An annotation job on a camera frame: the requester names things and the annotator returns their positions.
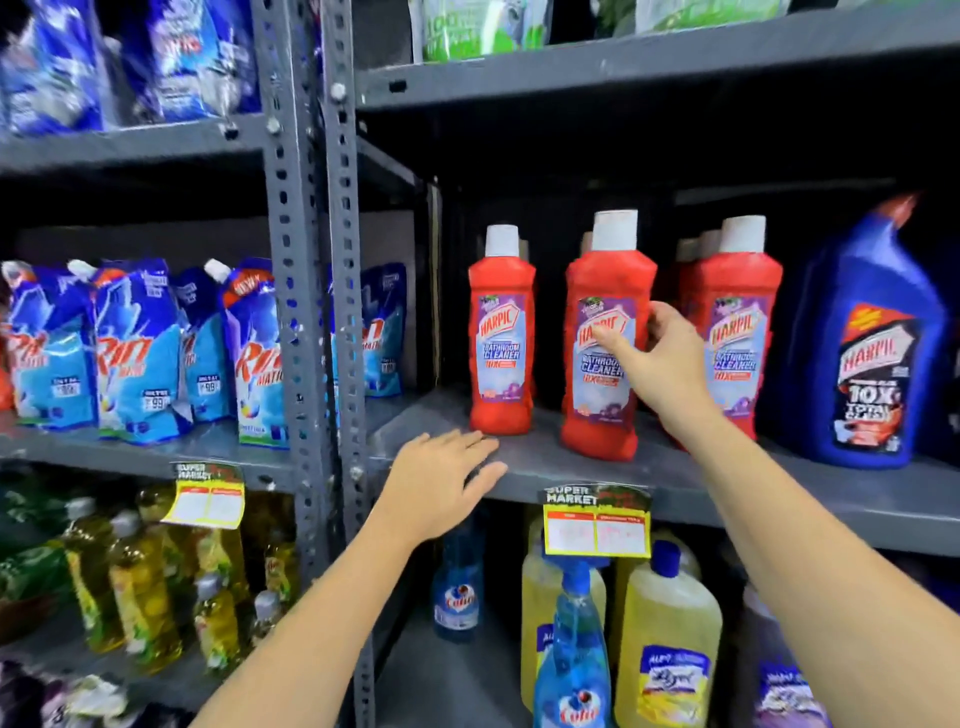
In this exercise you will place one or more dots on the person's left hand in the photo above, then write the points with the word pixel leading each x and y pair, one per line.
pixel 424 484

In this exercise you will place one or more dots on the person's right hand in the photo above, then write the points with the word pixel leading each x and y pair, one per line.
pixel 671 367

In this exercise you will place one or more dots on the person's left thumb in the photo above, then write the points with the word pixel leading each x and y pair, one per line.
pixel 486 480

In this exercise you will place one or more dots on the person's right thumb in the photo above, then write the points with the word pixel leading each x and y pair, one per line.
pixel 615 345

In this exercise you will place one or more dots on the red bathroom cleaner bottle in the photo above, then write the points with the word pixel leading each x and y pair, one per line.
pixel 501 337
pixel 739 337
pixel 604 409

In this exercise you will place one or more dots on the person's left forearm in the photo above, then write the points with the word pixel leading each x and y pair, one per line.
pixel 315 637

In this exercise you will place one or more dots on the person's right forearm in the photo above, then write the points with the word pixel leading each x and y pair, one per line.
pixel 817 570

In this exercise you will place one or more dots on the small blue glass cleaner bottle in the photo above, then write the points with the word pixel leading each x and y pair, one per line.
pixel 457 592

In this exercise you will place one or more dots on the yellow price label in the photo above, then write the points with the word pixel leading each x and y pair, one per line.
pixel 204 502
pixel 596 529

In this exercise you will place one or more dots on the blue detergent pouch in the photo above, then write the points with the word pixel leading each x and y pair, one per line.
pixel 49 352
pixel 204 360
pixel 139 352
pixel 384 330
pixel 255 360

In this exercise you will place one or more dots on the blue spray cleaner bottle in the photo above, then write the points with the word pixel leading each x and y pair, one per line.
pixel 574 660

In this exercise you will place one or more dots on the blue toilet cleaner bottle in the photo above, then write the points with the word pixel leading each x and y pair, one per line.
pixel 862 360

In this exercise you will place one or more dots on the grey metal shelf rack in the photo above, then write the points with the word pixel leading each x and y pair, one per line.
pixel 825 495
pixel 292 225

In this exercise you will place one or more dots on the green and white pouch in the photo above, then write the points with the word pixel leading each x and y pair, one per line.
pixel 480 26
pixel 697 13

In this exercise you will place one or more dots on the purple floor cleaner bottle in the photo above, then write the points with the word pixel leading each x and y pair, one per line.
pixel 780 690

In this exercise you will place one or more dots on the row of yellow dishwash bottles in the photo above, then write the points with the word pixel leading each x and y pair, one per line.
pixel 142 592

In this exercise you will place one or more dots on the purple and white packets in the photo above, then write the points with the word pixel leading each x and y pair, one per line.
pixel 82 701

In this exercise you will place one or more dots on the dark green packets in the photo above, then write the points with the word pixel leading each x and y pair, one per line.
pixel 30 570

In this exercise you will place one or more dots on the large blue detergent bag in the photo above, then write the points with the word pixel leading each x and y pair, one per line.
pixel 191 56
pixel 52 67

